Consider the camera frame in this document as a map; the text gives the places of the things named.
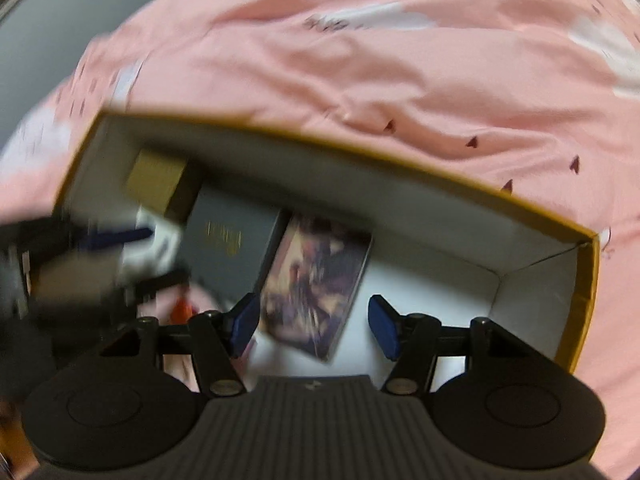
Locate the pink mini backpack pouch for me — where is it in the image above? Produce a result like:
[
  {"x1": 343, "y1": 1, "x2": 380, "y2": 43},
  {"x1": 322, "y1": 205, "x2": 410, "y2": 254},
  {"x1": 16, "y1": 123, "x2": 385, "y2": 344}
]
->
[{"x1": 139, "y1": 284, "x2": 224, "y2": 391}]

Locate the white rectangular box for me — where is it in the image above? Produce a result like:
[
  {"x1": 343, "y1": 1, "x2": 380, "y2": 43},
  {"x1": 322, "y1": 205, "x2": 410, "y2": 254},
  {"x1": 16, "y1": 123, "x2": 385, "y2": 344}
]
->
[{"x1": 116, "y1": 207, "x2": 182, "y2": 283}]

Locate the small gold box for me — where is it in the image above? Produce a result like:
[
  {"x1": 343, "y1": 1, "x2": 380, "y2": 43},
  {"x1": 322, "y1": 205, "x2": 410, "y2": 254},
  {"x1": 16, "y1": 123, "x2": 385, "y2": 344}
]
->
[{"x1": 125, "y1": 150, "x2": 198, "y2": 223}]

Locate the dark grey gift box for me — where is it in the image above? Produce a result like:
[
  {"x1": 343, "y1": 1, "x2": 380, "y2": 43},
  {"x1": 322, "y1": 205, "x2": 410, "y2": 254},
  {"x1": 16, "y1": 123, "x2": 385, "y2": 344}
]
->
[{"x1": 177, "y1": 186, "x2": 288, "y2": 302}]

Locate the illustrated card packet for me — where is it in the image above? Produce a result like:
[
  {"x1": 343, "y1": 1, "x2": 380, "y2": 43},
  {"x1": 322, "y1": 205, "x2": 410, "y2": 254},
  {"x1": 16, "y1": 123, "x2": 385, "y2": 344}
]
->
[{"x1": 260, "y1": 214, "x2": 372, "y2": 362}]

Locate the large orange cardboard box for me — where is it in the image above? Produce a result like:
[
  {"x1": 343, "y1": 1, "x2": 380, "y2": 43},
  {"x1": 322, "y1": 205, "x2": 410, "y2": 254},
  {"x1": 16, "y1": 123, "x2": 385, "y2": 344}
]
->
[{"x1": 56, "y1": 110, "x2": 599, "y2": 384}]

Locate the pink cloud-print duvet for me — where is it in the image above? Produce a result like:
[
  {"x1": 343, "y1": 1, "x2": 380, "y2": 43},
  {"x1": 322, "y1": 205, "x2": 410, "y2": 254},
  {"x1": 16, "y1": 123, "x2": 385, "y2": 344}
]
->
[{"x1": 1, "y1": 0, "x2": 639, "y2": 479}]

